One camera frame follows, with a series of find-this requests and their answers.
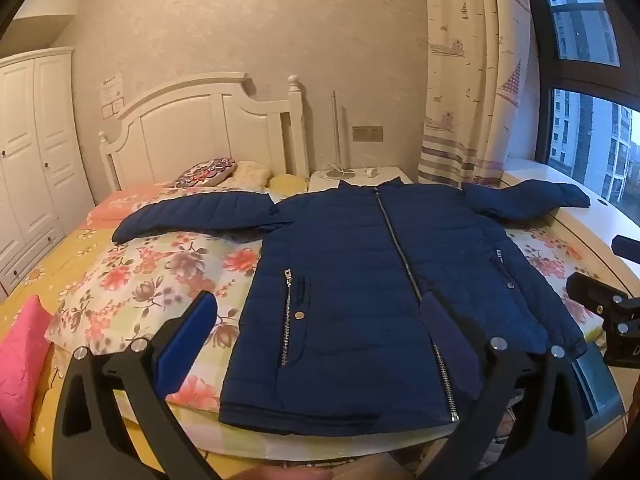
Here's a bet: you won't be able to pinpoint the patterned purple pillow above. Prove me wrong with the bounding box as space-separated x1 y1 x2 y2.
172 157 238 189

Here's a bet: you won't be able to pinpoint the pink pillow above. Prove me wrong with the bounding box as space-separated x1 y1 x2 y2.
86 185 177 227

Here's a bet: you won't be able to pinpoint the floral quilt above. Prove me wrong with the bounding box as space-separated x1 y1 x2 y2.
45 220 608 453

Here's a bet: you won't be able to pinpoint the navy blue puffer jacket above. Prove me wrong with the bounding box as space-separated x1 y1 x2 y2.
111 179 592 437

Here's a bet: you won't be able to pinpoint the sailboat print curtain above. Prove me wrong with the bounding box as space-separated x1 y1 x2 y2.
417 0 535 188

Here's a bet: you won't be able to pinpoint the bright pink cloth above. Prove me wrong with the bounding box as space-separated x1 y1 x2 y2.
0 294 54 445

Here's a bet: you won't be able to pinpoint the white nightstand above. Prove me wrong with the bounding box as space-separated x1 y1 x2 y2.
307 166 416 194

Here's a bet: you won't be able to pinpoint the paper notices on wall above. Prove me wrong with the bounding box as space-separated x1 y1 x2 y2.
100 74 126 121

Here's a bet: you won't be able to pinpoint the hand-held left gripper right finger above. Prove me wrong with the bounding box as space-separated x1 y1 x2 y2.
420 291 588 480

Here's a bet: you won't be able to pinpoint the yellow pillow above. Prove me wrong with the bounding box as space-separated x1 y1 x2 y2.
265 174 309 200

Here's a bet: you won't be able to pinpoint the dark framed window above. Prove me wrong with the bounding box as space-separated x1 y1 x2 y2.
522 0 640 208

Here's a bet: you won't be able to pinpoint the cream pillow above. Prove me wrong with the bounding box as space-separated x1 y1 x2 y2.
229 160 273 192

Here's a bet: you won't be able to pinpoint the white desk lamp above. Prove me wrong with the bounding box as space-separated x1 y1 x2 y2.
326 91 357 181

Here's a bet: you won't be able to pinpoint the yellow daisy bed sheet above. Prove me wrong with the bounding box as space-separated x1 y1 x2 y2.
0 220 221 480

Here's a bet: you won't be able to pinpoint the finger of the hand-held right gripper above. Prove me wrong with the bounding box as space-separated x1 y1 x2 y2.
611 235 640 264
566 272 640 367

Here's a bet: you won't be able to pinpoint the white wardrobe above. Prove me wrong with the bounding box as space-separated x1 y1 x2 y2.
0 46 97 297

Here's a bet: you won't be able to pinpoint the white wooden bed headboard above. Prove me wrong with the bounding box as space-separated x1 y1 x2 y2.
97 72 311 193

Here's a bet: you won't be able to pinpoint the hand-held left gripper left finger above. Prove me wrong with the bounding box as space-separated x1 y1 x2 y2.
51 291 221 480

